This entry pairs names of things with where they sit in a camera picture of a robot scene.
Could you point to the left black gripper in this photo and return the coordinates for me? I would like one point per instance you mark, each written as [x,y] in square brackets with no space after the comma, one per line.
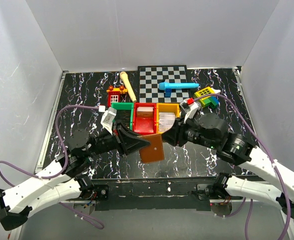
[126,141]

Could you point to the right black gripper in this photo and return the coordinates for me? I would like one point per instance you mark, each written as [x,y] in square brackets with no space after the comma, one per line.
[171,136]

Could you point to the brown leather card holder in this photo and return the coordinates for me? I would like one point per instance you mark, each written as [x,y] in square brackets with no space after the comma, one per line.
[154,152]

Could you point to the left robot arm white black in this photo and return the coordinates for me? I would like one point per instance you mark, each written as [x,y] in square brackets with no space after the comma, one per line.
[64,179]

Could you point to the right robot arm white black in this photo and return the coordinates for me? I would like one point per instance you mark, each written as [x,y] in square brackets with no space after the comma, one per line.
[212,132]

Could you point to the cards in yellow bin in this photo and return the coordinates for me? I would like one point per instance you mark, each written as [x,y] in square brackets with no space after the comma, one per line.
[166,121]

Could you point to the black card in green bin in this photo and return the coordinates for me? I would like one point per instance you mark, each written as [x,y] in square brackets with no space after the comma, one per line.
[124,116]

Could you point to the card stack in red bin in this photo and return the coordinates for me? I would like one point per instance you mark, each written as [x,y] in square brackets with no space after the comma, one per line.
[145,112]

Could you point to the yellow plastic bin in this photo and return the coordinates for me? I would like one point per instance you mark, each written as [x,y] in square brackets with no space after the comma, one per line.
[167,107]

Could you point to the red plastic bin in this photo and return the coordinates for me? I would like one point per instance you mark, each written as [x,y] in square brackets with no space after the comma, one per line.
[145,126]

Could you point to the green plastic bin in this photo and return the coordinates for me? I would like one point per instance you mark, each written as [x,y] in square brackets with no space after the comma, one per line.
[125,106]

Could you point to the small blue toy block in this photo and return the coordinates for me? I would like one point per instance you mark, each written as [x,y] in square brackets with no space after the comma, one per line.
[167,93]

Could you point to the red toy block house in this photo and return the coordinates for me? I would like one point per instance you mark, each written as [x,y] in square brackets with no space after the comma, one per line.
[114,94]

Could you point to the blue toy microphone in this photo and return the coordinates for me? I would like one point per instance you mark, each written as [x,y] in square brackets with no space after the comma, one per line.
[177,86]

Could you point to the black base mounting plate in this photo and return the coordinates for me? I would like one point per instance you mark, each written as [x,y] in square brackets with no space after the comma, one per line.
[151,193]

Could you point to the checkered chess board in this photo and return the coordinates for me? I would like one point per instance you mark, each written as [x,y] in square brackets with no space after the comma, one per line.
[151,76]

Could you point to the beige toy microphone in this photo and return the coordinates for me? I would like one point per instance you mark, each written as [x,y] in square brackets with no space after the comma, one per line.
[125,79]

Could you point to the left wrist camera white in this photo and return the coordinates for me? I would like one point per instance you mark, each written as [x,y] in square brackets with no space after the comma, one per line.
[107,119]

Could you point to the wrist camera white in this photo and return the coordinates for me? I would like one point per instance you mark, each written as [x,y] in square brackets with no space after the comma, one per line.
[107,119]
[190,107]

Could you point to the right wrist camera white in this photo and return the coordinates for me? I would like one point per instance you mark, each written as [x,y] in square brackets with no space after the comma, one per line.
[190,107]

